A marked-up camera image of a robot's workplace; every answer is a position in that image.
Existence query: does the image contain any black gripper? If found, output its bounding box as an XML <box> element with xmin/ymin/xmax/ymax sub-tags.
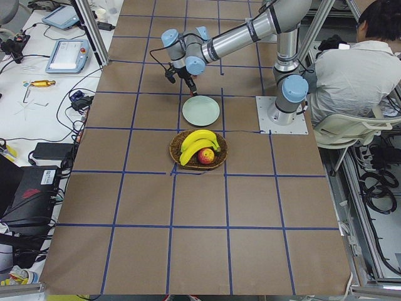
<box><xmin>175</xmin><ymin>66</ymin><xmax>197</xmax><ymax>96</ymax></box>

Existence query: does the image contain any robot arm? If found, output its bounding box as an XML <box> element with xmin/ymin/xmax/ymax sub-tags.
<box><xmin>161</xmin><ymin>1</ymin><xmax>311</xmax><ymax>125</ymax></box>

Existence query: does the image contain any pale green plate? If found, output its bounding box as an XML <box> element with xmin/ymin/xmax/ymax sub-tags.
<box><xmin>182</xmin><ymin>95</ymin><xmax>220</xmax><ymax>127</ymax></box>

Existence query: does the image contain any yellow banana bunch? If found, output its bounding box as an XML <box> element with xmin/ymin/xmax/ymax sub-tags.
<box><xmin>179</xmin><ymin>129</ymin><xmax>221</xmax><ymax>166</ymax></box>

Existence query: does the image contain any wicker basket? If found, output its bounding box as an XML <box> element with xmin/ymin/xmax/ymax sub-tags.
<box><xmin>169</xmin><ymin>130</ymin><xmax>228</xmax><ymax>170</ymax></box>

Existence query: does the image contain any red apple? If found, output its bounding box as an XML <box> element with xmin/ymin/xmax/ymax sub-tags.
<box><xmin>197</xmin><ymin>148</ymin><xmax>215</xmax><ymax>165</ymax></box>

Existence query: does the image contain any paper cup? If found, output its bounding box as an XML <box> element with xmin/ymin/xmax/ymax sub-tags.
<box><xmin>95</xmin><ymin>8</ymin><xmax>108</xmax><ymax>23</ymax></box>

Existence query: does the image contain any near teach pendant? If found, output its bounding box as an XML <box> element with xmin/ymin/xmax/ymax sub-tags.
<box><xmin>45</xmin><ymin>40</ymin><xmax>90</xmax><ymax>74</ymax></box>

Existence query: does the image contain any teach pendant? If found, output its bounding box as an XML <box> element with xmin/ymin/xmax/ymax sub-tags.
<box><xmin>45</xmin><ymin>40</ymin><xmax>90</xmax><ymax>74</ymax></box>
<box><xmin>42</xmin><ymin>6</ymin><xmax>79</xmax><ymax>29</ymax></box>

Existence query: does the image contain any far teach pendant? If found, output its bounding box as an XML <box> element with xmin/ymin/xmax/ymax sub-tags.
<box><xmin>42</xmin><ymin>6</ymin><xmax>79</xmax><ymax>29</ymax></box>

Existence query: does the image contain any gold wrapped object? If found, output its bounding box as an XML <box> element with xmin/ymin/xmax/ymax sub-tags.
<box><xmin>29</xmin><ymin>80</ymin><xmax>56</xmax><ymax>88</ymax></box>

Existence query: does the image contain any white office chair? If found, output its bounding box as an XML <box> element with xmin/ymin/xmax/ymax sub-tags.
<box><xmin>313</xmin><ymin>114</ymin><xmax>400</xmax><ymax>176</ymax></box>

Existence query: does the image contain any black power adapter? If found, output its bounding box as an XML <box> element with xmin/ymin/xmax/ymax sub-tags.
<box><xmin>32</xmin><ymin>142</ymin><xmax>73</xmax><ymax>161</ymax></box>

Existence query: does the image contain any seated person white shirt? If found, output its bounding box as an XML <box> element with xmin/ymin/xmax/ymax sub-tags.
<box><xmin>305</xmin><ymin>1</ymin><xmax>400</xmax><ymax>125</ymax></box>

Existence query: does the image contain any black computer box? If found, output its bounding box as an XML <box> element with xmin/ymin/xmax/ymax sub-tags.
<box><xmin>1</xmin><ymin>156</ymin><xmax>61</xmax><ymax>236</ymax></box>

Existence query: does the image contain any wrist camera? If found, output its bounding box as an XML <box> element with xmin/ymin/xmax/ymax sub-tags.
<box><xmin>165</xmin><ymin>63</ymin><xmax>176</xmax><ymax>83</ymax></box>

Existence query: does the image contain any aluminium frame post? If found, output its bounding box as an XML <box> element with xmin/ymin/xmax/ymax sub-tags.
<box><xmin>71</xmin><ymin>0</ymin><xmax>110</xmax><ymax>66</ymax></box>

